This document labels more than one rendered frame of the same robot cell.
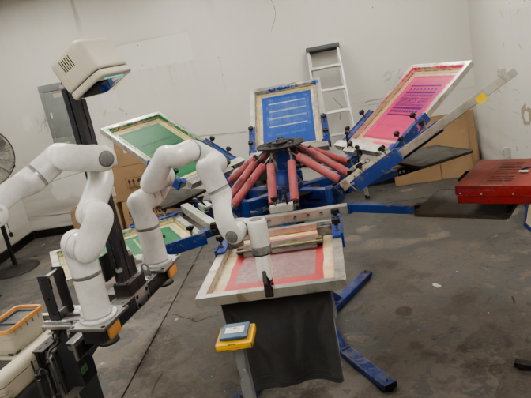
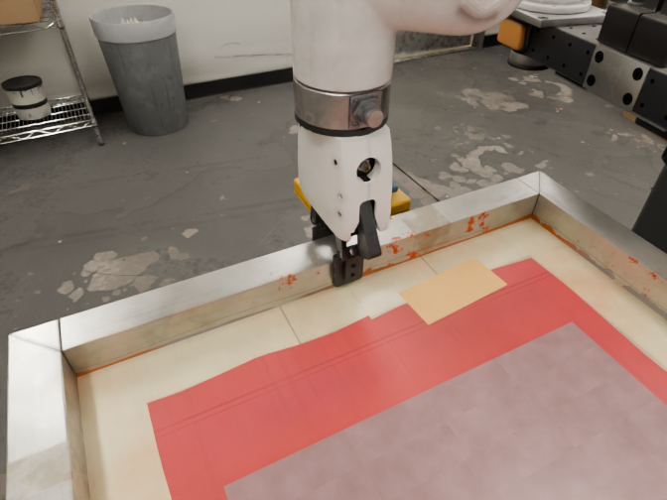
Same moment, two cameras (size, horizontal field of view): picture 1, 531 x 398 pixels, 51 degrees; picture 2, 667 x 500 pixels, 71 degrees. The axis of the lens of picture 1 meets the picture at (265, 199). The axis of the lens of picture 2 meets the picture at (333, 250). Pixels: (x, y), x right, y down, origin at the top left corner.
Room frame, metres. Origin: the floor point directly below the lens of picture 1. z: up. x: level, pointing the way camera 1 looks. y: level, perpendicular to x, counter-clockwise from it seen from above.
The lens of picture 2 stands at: (2.24, -0.16, 1.32)
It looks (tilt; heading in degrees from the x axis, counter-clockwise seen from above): 40 degrees down; 145
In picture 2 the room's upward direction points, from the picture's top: straight up
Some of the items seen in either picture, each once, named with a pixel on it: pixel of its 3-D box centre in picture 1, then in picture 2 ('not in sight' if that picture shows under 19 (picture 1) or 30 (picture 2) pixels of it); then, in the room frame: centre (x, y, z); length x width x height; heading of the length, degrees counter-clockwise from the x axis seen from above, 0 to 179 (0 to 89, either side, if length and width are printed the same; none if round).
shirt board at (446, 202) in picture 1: (390, 206); not in sight; (2.94, -0.68, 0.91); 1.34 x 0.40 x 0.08; 52
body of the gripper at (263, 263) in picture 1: (264, 263); (339, 160); (1.95, 0.05, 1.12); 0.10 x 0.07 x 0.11; 172
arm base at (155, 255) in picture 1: (149, 245); not in sight; (2.16, 0.50, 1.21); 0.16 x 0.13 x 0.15; 71
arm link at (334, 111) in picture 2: (261, 247); (345, 95); (1.96, 0.05, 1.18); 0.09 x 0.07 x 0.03; 172
